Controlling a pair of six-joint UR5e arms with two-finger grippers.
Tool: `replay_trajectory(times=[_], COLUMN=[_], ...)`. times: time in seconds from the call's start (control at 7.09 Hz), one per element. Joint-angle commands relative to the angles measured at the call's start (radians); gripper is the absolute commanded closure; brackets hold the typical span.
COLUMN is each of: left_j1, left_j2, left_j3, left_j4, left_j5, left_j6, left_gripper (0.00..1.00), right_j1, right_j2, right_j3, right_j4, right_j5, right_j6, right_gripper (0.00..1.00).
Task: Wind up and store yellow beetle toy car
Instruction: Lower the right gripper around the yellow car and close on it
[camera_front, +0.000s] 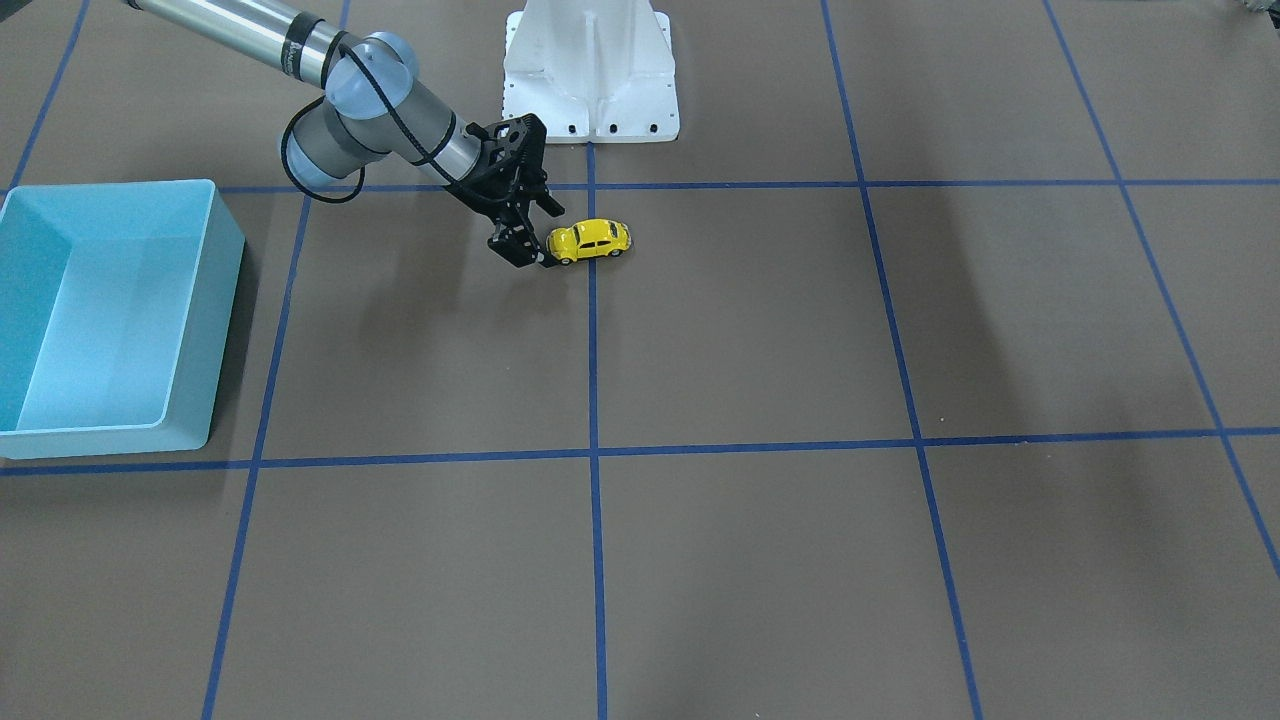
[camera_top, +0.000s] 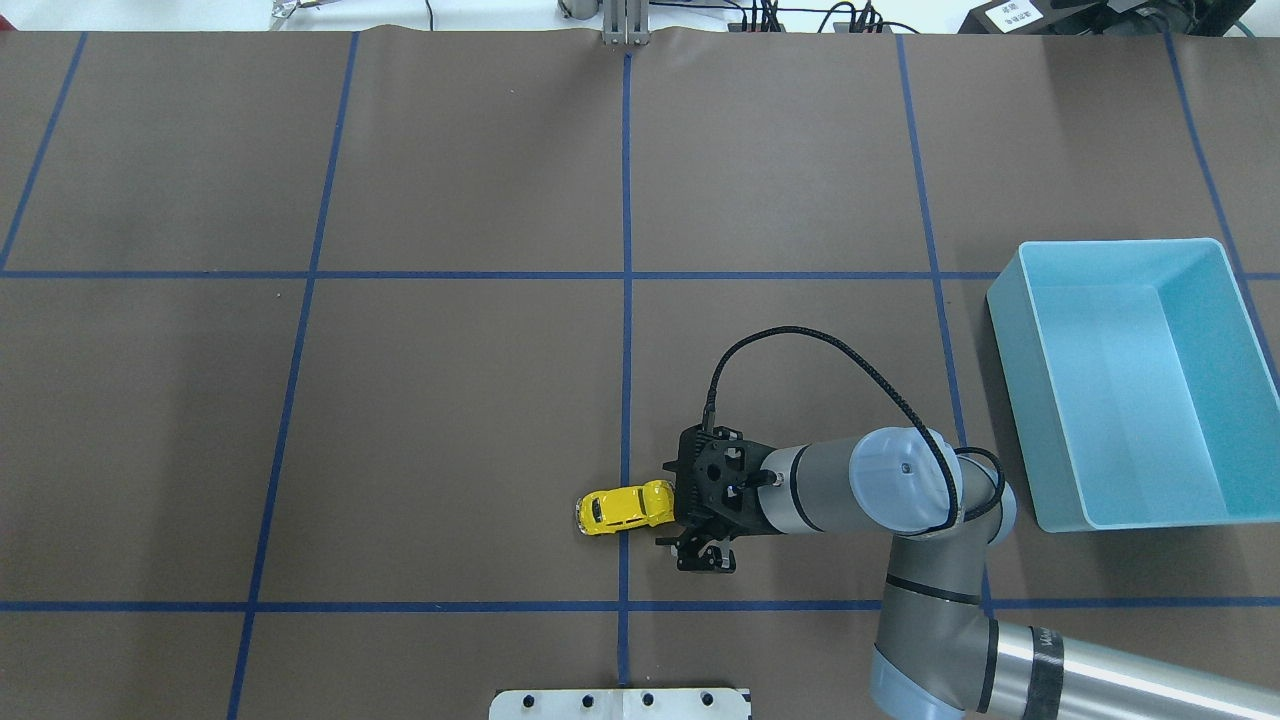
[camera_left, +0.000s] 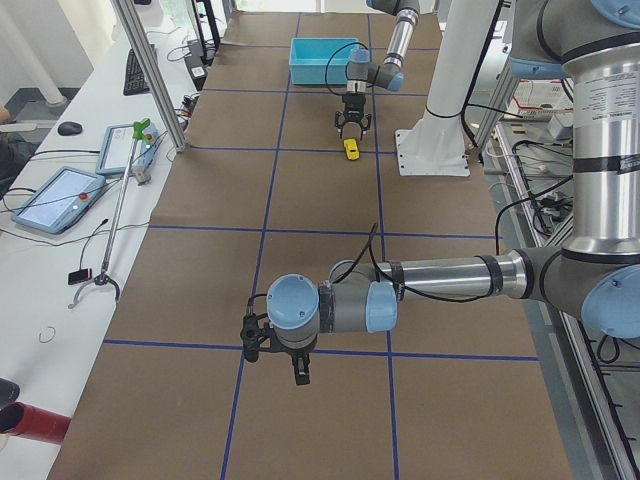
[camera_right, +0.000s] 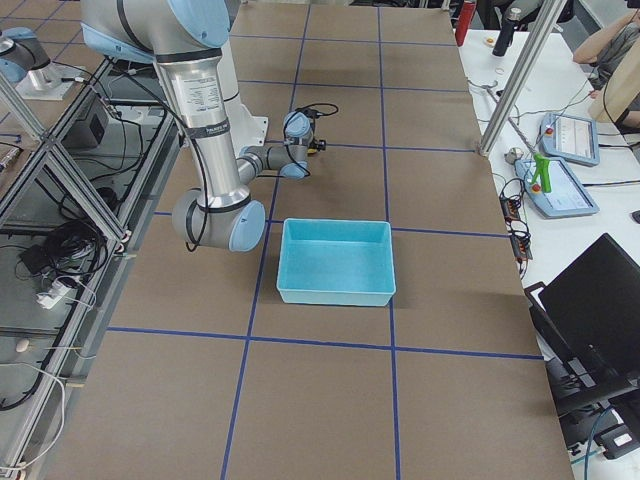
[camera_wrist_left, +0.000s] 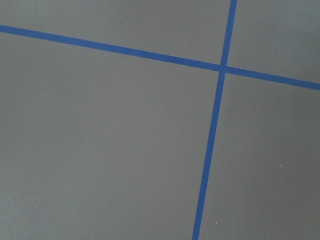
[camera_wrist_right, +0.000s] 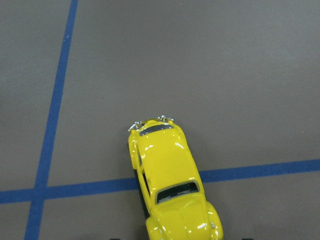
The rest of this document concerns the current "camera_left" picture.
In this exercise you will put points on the light blue plastic bin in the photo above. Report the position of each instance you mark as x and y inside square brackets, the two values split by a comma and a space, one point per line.
[320, 61]

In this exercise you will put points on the red cylinder tube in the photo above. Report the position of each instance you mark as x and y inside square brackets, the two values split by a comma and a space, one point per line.
[30, 422]

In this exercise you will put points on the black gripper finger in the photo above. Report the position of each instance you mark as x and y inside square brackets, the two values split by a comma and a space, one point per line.
[339, 123]
[365, 124]
[301, 368]

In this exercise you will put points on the rubber band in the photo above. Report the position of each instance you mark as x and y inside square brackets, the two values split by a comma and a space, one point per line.
[47, 334]

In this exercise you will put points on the blue teach pendant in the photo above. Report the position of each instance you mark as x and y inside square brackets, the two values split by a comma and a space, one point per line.
[61, 201]
[116, 149]

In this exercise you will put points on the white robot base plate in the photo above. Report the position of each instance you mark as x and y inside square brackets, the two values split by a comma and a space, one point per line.
[420, 155]

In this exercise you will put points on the small black red device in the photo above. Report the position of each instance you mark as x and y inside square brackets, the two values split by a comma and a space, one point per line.
[79, 276]

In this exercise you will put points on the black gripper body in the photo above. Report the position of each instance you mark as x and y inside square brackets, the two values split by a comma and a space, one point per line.
[294, 353]
[354, 105]

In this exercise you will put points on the near blue teach pendant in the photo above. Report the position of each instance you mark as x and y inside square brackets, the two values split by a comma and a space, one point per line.
[61, 201]

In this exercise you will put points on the far blue teach pendant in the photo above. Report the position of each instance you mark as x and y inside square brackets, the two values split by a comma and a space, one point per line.
[116, 149]

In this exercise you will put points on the aluminium frame post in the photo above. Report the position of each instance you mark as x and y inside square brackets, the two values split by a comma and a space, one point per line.
[136, 35]

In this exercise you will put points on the yellow beetle toy car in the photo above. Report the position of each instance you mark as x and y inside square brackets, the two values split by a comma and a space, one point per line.
[351, 148]

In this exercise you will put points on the reacher grabber tool green handle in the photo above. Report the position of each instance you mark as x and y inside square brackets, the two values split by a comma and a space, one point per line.
[103, 278]

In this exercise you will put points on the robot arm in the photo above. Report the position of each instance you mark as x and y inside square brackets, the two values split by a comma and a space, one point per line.
[361, 72]
[593, 276]

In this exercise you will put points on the black keyboard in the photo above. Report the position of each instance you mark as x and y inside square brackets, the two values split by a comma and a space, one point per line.
[134, 78]

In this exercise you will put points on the black computer mouse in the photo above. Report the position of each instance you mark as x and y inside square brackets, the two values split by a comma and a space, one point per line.
[69, 128]

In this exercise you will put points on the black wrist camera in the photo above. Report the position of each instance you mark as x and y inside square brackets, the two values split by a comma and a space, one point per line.
[254, 333]

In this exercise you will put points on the person forearm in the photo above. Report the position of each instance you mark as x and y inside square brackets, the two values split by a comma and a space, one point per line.
[5, 116]

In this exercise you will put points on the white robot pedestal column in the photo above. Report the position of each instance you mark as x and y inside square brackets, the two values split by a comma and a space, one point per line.
[469, 25]

